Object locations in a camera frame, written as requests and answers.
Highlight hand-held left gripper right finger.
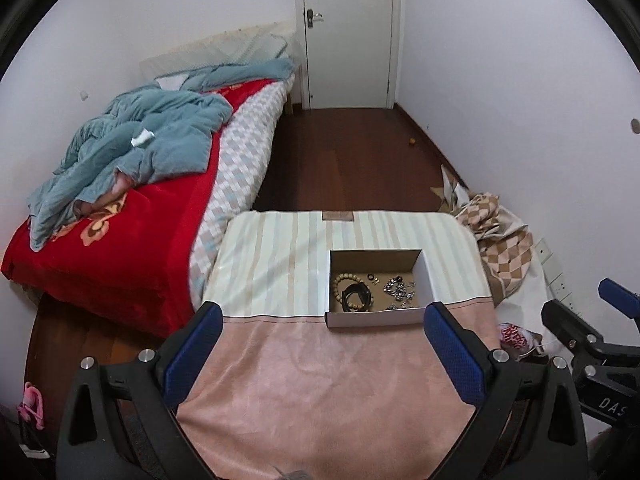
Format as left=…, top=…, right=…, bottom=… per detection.
left=423, top=301, right=589, bottom=480

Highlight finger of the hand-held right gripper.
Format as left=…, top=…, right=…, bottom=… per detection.
left=541, top=299, right=607, bottom=357
left=598, top=278, right=640, bottom=319

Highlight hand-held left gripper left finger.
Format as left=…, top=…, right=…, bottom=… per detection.
left=56, top=301, right=224, bottom=480

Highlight white cardboard box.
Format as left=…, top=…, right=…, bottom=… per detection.
left=324, top=248, right=441, bottom=330

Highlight black smartwatch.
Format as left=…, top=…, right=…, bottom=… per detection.
left=339, top=282, right=374, bottom=309

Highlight wooden bead bracelet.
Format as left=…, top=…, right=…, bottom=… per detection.
left=333, top=273, right=374, bottom=312

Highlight red and white plastic bag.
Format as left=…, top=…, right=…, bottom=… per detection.
left=499, top=322, right=534, bottom=352

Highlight pink and striped table mat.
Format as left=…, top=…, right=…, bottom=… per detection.
left=175, top=209, right=501, bottom=480

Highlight bed with red blanket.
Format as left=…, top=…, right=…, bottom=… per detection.
left=0, top=77, right=296, bottom=339

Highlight beige checkered cloth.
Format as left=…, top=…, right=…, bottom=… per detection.
left=452, top=192, right=534, bottom=287

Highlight cardboard scraps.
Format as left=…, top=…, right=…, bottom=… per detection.
left=430, top=164, right=471, bottom=212

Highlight pink slippers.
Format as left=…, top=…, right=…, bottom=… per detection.
left=17, top=381, right=46, bottom=431

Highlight checkered bedsheet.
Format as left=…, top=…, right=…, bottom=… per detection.
left=188, top=80, right=296, bottom=312

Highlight teal quilt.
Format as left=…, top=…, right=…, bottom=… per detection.
left=25, top=57, right=296, bottom=254

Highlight pale pillow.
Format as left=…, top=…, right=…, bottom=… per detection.
left=138, top=22, right=297, bottom=82

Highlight white door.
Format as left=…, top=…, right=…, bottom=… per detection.
left=299, top=0, right=402, bottom=111

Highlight white wall sockets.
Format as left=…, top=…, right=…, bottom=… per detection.
left=534, top=239, right=577, bottom=312

